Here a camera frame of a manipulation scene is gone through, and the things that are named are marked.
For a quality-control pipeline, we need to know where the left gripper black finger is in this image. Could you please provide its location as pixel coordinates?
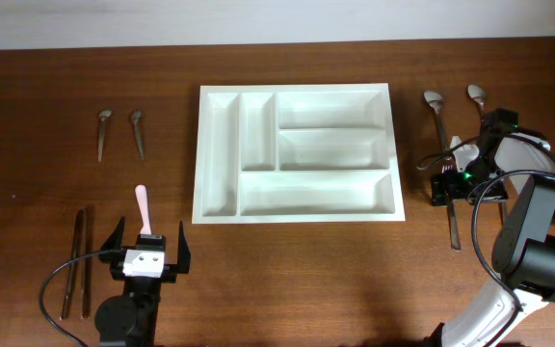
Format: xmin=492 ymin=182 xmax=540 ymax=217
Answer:
xmin=98 ymin=217 xmax=125 ymax=263
xmin=176 ymin=222 xmax=192 ymax=274

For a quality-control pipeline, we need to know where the metal fork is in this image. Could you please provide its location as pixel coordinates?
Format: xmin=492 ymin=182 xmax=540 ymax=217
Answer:
xmin=444 ymin=183 xmax=462 ymax=252
xmin=499 ymin=200 xmax=508 ymax=225

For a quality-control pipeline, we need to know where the large metal spoon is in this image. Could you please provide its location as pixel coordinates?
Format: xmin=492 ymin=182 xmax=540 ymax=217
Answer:
xmin=423 ymin=91 xmax=450 ymax=151
xmin=466 ymin=84 xmax=487 ymax=120

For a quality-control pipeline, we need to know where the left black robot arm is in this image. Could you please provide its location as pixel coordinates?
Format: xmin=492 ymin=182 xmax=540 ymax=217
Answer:
xmin=94 ymin=218 xmax=191 ymax=347

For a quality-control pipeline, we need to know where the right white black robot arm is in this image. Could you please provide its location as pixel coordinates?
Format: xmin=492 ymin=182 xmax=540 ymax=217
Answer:
xmin=418 ymin=108 xmax=555 ymax=346

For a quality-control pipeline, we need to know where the right dark metal knife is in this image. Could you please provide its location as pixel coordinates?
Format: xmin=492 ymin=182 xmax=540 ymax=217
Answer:
xmin=81 ymin=205 xmax=94 ymax=320

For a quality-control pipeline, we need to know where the dark metal knife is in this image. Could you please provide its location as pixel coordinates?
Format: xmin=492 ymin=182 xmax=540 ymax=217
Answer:
xmin=81 ymin=205 xmax=94 ymax=320
xmin=60 ymin=209 xmax=85 ymax=320

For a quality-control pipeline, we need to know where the left dark metal knife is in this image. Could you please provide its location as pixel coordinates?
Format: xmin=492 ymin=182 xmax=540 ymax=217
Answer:
xmin=60 ymin=209 xmax=85 ymax=320

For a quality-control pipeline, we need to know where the white plastic cutlery tray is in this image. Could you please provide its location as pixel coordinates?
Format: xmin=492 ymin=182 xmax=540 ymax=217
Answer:
xmin=192 ymin=83 xmax=406 ymax=225

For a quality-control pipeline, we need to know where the left small metal teaspoon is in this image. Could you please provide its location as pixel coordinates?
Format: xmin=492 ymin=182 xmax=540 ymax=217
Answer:
xmin=97 ymin=109 xmax=113 ymax=162

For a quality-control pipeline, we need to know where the small metal teaspoon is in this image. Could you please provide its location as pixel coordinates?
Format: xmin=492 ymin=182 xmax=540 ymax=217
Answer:
xmin=97 ymin=109 xmax=113 ymax=162
xmin=131 ymin=110 xmax=145 ymax=160

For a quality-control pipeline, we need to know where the right small metal teaspoon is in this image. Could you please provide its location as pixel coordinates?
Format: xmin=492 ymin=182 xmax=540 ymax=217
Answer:
xmin=131 ymin=110 xmax=145 ymax=160

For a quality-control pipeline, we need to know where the pink handled utensil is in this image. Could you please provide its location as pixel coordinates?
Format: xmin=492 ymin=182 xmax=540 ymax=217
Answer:
xmin=135 ymin=185 xmax=152 ymax=235

